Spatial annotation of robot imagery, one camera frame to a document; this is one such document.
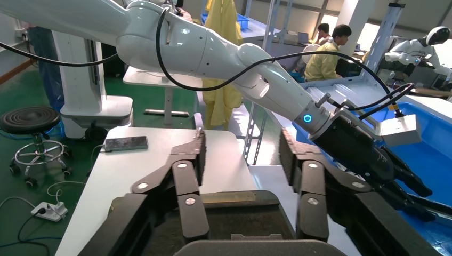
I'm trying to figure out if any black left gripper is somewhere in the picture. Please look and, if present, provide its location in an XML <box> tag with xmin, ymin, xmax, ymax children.
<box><xmin>310</xmin><ymin>115</ymin><xmax>438</xmax><ymax>223</ymax></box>

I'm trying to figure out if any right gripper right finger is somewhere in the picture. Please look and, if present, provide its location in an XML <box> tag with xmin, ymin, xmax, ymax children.
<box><xmin>278</xmin><ymin>127</ymin><xmax>444</xmax><ymax>256</ymax></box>

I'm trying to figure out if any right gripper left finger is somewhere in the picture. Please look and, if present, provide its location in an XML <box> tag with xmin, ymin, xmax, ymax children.
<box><xmin>78</xmin><ymin>127</ymin><xmax>212</xmax><ymax>256</ymax></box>

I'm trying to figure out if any black tray container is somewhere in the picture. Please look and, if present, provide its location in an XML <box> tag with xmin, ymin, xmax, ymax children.
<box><xmin>110</xmin><ymin>189</ymin><xmax>298</xmax><ymax>249</ymax></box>

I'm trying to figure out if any blue plastic bin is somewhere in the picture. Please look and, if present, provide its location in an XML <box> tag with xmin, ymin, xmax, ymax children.
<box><xmin>293</xmin><ymin>101</ymin><xmax>452</xmax><ymax>256</ymax></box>

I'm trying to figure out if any grey smartphone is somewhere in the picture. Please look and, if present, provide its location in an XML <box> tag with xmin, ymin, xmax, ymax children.
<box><xmin>103</xmin><ymin>135</ymin><xmax>149</xmax><ymax>153</ymax></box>

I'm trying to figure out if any pale yellow lab coat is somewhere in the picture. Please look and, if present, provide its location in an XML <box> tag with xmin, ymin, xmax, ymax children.
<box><xmin>201</xmin><ymin>0</ymin><xmax>245</xmax><ymax>131</ymax></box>

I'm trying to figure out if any dark computer monitor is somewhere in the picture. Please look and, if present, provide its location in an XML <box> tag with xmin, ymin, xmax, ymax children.
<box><xmin>432</xmin><ymin>73</ymin><xmax>452</xmax><ymax>92</ymax></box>

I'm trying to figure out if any white desk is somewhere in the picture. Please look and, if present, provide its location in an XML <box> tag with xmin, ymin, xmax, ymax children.
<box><xmin>122</xmin><ymin>66</ymin><xmax>204</xmax><ymax>125</ymax></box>

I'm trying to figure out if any person in yellow coat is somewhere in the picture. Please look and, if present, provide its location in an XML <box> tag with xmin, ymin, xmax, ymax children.
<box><xmin>304</xmin><ymin>23</ymin><xmax>353</xmax><ymax>83</ymax></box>

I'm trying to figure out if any white round fan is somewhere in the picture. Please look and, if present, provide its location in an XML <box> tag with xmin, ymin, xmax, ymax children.
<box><xmin>300</xmin><ymin>44</ymin><xmax>321</xmax><ymax>71</ymax></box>

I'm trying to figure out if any white humanoid robot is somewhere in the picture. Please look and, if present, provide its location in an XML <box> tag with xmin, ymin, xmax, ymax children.
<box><xmin>384</xmin><ymin>25</ymin><xmax>452</xmax><ymax>77</ymax></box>

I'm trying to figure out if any white power strip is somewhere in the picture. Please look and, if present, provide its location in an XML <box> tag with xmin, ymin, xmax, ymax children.
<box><xmin>30</xmin><ymin>201</ymin><xmax>69</xmax><ymax>223</ymax></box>

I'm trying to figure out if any white metal shelf rack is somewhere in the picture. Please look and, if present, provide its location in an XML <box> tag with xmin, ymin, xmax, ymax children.
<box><xmin>243</xmin><ymin>0</ymin><xmax>452</xmax><ymax>167</ymax></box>

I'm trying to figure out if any dark-haired seated person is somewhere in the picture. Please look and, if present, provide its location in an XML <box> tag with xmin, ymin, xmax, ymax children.
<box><xmin>312</xmin><ymin>22</ymin><xmax>331</xmax><ymax>45</ymax></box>

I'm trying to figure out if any black round rolling stool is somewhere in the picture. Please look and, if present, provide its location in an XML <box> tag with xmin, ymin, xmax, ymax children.
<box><xmin>0</xmin><ymin>105</ymin><xmax>74</xmax><ymax>188</ymax></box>

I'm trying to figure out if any small blue bin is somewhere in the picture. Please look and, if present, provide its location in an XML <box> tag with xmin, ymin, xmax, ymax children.
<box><xmin>200</xmin><ymin>12</ymin><xmax>252</xmax><ymax>30</ymax></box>

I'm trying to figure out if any blue fabric cover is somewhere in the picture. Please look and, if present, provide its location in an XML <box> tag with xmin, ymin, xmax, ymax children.
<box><xmin>27</xmin><ymin>26</ymin><xmax>66</xmax><ymax>113</ymax></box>

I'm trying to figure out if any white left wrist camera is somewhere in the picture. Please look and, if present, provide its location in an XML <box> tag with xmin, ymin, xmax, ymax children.
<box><xmin>379</xmin><ymin>114</ymin><xmax>423</xmax><ymax>148</ymax></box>

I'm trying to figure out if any white power cord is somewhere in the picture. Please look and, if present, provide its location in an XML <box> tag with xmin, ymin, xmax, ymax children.
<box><xmin>46</xmin><ymin>180</ymin><xmax>87</xmax><ymax>206</ymax></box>

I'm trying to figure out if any black cable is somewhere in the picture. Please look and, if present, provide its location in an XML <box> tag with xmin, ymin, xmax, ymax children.
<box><xmin>155</xmin><ymin>7</ymin><xmax>416</xmax><ymax>121</ymax></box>
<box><xmin>0</xmin><ymin>41</ymin><xmax>119</xmax><ymax>68</ymax></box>

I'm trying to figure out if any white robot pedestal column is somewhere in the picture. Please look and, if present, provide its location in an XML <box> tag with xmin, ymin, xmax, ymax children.
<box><xmin>52</xmin><ymin>30</ymin><xmax>134</xmax><ymax>143</ymax></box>

